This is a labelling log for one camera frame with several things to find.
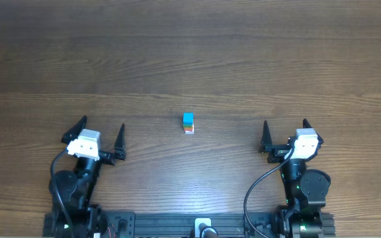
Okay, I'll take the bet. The mounting rail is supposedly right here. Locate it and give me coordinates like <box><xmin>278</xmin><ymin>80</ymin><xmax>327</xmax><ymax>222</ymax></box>
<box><xmin>43</xmin><ymin>211</ymin><xmax>337</xmax><ymax>238</ymax></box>

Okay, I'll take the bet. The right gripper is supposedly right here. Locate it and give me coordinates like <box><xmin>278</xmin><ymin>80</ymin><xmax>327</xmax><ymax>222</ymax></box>
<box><xmin>259</xmin><ymin>118</ymin><xmax>325</xmax><ymax>163</ymax></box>

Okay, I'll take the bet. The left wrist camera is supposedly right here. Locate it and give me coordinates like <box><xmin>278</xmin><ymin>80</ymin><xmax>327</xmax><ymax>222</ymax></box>
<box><xmin>66</xmin><ymin>128</ymin><xmax>101</xmax><ymax>161</ymax></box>

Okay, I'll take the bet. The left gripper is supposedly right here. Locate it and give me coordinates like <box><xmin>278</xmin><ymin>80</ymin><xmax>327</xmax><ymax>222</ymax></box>
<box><xmin>60</xmin><ymin>115</ymin><xmax>127</xmax><ymax>167</ymax></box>

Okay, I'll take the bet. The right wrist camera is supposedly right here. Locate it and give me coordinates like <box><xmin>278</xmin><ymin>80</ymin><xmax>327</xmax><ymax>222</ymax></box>
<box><xmin>289</xmin><ymin>128</ymin><xmax>319</xmax><ymax>161</ymax></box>

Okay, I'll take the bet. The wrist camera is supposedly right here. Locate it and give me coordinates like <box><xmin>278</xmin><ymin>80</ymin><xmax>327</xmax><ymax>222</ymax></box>
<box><xmin>66</xmin><ymin>128</ymin><xmax>101</xmax><ymax>161</ymax></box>
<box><xmin>289</xmin><ymin>128</ymin><xmax>319</xmax><ymax>161</ymax></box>

